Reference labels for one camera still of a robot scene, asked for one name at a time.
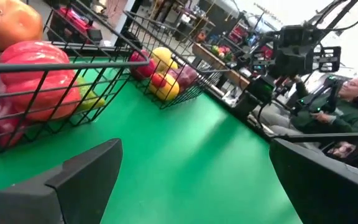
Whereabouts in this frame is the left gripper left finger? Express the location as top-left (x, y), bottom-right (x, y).
top-left (0, 138), bottom-right (124, 224)

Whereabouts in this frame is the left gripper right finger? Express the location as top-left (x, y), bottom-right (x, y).
top-left (268, 138), bottom-right (358, 224)

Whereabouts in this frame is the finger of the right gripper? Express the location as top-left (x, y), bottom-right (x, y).
top-left (247, 76), bottom-right (276, 103)

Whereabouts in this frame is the orange-yellow mango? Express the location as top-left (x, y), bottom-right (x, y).
top-left (149, 73), bottom-right (181, 102)

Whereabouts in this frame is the small red-orange fruit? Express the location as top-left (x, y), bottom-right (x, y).
top-left (150, 73), bottom-right (167, 89)

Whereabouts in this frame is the yellow lemon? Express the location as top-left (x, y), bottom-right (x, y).
top-left (152, 46), bottom-right (173, 70)

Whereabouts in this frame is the red ribbed pumpkin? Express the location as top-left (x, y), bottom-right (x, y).
top-left (0, 40), bottom-right (83, 123)

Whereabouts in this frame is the wooden background table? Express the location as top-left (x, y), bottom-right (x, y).
top-left (192, 42), bottom-right (251, 91)

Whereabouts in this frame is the black support strut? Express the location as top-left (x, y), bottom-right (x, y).
top-left (272, 131), bottom-right (358, 144)

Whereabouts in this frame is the person's hand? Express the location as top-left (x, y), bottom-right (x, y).
top-left (310, 111), bottom-right (333, 124)

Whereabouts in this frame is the person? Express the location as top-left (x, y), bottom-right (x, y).
top-left (253, 77), bottom-right (358, 138)

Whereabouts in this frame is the green table mat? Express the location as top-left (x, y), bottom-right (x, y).
top-left (0, 57), bottom-right (303, 224)

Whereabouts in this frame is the red and black box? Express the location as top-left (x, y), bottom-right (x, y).
top-left (47, 6), bottom-right (104, 44)

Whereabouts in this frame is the black wire basket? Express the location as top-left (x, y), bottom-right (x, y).
top-left (0, 0), bottom-right (150, 159)
top-left (123, 11), bottom-right (230, 110)

